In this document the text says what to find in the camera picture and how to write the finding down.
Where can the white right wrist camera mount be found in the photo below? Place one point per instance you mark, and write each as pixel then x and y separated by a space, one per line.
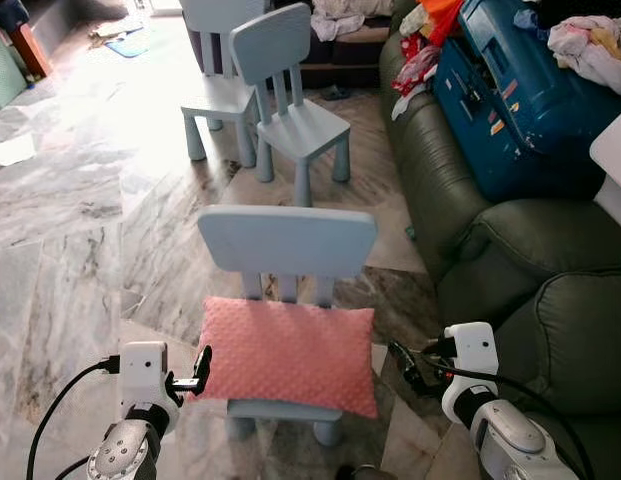
pixel 473 350

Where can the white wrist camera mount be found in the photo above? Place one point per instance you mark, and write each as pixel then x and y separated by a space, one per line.
pixel 142 370
pixel 473 350

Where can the brown wooden furniture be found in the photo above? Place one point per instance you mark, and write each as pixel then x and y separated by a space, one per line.
pixel 32 50

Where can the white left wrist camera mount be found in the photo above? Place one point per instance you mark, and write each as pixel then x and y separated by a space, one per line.
pixel 142 370

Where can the white box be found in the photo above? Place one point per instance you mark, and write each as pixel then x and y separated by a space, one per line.
pixel 615 160

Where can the green cushion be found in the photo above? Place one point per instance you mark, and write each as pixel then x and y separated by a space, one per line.
pixel 2 70

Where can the white crumpled cloth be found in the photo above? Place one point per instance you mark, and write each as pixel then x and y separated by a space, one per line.
pixel 340 15

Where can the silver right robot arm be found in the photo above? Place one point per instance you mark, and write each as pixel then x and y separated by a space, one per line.
pixel 510 440

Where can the blue floor mat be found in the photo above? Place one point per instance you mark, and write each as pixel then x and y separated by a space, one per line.
pixel 130 43

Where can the light blue children's chair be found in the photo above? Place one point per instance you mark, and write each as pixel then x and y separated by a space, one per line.
pixel 218 95
pixel 285 240
pixel 305 130

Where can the green leather sofa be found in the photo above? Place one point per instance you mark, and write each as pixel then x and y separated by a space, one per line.
pixel 550 300

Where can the white and pink clothes pile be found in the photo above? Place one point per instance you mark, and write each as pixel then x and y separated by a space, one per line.
pixel 590 50

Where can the red and orange clothes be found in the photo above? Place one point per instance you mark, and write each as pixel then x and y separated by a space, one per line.
pixel 430 40

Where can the dark slipper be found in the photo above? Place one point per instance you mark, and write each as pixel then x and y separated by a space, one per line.
pixel 335 93

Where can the dark brown sofa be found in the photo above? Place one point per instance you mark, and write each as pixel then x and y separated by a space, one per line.
pixel 360 55

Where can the pink dotted pillow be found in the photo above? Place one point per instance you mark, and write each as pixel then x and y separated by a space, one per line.
pixel 290 350

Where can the white paper sheet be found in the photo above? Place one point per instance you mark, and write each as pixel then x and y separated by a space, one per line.
pixel 15 150

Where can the blue hard-shell suitcase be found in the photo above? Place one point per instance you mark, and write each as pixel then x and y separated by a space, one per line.
pixel 530 110

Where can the grey robot foot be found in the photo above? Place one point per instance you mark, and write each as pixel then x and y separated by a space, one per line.
pixel 365 472

